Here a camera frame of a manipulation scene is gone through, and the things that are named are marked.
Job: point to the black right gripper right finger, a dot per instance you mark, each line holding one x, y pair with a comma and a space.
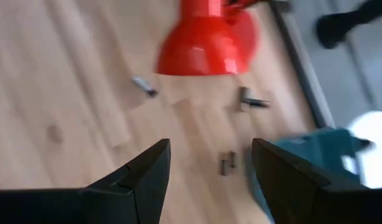
290, 193

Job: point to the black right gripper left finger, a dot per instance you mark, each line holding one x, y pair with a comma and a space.
141, 193

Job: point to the blue plastic bin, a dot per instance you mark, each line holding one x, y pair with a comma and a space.
318, 152

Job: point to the grey purple battery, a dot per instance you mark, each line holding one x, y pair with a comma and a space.
142, 84
244, 96

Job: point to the white round table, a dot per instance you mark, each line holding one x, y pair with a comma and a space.
377, 149

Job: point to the black pole stand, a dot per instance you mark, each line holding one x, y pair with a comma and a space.
334, 28

